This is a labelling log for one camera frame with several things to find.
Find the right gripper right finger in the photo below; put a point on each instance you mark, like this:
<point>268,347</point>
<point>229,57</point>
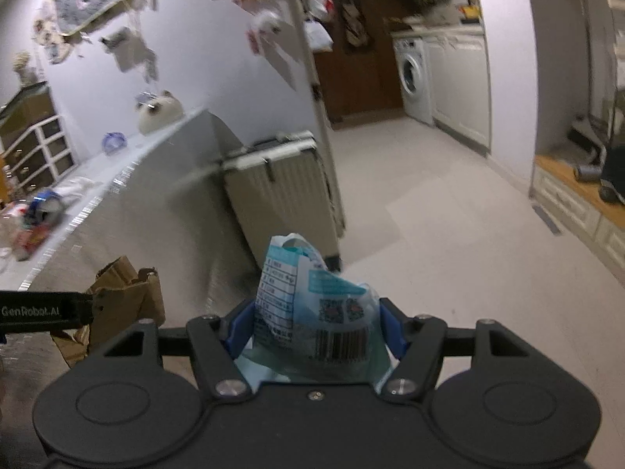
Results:
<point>417,344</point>

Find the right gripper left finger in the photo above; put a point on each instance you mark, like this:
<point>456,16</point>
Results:
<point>216,342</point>

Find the teal snack bag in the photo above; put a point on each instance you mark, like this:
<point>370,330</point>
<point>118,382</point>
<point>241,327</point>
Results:
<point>312,325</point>

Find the torn brown cardboard piece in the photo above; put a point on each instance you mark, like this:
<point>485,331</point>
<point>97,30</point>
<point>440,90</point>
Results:
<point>121,296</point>

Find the red cigarette pack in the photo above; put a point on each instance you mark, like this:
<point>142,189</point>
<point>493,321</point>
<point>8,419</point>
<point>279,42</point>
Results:
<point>29,240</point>

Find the white drawer cabinet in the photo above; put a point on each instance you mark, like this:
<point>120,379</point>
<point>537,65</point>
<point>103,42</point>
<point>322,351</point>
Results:
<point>40,155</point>

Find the cream ribbed suitcase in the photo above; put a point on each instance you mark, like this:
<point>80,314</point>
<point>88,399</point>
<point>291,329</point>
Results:
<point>279,186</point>

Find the blue white tissue pack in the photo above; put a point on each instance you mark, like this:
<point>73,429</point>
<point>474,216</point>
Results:
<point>113,142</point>

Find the glass fish tank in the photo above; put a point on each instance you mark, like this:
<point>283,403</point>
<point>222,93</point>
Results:
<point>29,106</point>

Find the low white wood-top cabinet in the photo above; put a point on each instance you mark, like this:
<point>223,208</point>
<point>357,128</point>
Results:
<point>579,207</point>

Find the cat shaped white ornament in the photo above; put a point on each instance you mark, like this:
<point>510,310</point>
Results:
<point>156,111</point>

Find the dried flower bouquet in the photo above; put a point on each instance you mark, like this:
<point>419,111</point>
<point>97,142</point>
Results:
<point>26,73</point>

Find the white kitchen cabinets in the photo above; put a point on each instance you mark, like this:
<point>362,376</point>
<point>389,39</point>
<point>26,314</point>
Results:
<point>460,92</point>

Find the brown entrance door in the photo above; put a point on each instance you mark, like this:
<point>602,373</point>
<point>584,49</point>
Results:
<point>359,76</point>

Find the white washing machine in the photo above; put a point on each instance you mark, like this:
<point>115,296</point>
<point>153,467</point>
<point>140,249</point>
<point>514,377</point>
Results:
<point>413,74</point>

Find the white plush wall toy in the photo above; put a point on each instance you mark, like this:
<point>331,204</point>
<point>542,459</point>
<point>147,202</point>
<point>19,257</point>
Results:
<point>267,24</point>

